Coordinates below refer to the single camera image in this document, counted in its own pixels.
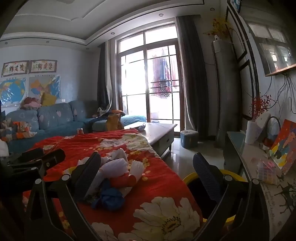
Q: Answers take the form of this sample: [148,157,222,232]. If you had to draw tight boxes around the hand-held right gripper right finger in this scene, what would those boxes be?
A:
[193,152,270,241]

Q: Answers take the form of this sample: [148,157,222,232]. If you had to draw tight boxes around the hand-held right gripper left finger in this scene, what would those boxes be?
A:
[24,152,102,241]

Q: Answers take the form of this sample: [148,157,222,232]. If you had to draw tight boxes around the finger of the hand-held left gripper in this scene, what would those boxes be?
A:
[7,149,66,173]
[9,148,45,165]

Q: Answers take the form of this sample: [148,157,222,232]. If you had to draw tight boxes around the yellow trash bin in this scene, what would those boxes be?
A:
[183,169,248,229]

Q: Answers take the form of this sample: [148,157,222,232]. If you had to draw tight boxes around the orange patterned cloth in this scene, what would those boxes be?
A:
[0,118,38,142]

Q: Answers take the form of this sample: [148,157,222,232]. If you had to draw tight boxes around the blue sofa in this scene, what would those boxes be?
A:
[0,100,147,154]

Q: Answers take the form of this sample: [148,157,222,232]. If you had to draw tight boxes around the blue storage box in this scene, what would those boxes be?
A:
[180,130,199,149]

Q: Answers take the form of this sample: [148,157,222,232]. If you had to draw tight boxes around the red floral blanket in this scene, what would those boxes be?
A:
[23,128,204,241]

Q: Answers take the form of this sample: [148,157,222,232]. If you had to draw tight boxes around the pink plush toys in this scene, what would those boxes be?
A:
[20,97,42,110]

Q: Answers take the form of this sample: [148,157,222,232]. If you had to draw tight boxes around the yellow cushion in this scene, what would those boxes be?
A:
[42,93,57,107]

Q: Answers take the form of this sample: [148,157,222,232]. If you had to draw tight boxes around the orange plush toy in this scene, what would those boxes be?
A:
[106,110,126,131]

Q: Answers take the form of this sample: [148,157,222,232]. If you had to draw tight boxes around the clear plastic bead box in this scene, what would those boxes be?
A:
[255,159,283,185]

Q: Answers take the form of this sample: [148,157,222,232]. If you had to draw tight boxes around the white ribbed vase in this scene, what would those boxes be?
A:
[245,120,258,145]

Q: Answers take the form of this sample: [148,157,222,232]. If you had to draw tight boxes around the world map poster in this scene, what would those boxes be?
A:
[0,77,27,107]

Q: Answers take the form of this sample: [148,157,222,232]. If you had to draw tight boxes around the grey coffee table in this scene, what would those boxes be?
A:
[125,122,178,160]

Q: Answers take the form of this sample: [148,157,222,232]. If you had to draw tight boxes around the country map poster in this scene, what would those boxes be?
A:
[29,75,61,100]

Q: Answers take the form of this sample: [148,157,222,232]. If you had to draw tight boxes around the glass-top television cabinet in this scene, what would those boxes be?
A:
[224,131,296,241]

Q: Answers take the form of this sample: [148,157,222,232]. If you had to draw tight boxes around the white board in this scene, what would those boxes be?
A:
[253,113,271,142]

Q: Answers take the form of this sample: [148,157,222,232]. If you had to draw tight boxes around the red cartoon picture book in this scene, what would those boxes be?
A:
[269,119,296,176]

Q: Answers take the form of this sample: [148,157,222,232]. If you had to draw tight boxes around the standing air conditioner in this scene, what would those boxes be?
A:
[211,35,244,147]

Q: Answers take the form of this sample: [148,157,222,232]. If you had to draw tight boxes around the red berry branches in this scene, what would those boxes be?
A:
[250,93,271,122]

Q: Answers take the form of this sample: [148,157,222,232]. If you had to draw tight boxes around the grey curtain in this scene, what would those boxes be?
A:
[175,16,211,140]
[97,39,121,112]

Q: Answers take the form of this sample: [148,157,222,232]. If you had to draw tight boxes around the glass balcony door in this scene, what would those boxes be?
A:
[117,22,185,131]

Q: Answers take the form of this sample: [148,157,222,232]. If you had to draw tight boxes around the hanging laundry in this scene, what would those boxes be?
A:
[150,47,179,93]

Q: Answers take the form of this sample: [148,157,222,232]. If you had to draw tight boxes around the yellow artificial flowers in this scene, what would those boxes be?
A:
[203,17,232,42]

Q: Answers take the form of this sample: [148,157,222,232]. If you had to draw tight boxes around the calligraphy wall poster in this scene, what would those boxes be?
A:
[29,60,58,75]
[1,61,29,77]

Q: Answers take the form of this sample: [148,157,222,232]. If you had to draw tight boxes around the wall cables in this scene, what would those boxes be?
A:
[270,72,296,122]

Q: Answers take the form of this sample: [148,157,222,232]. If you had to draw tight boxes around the wall television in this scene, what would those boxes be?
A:
[245,22,296,77]

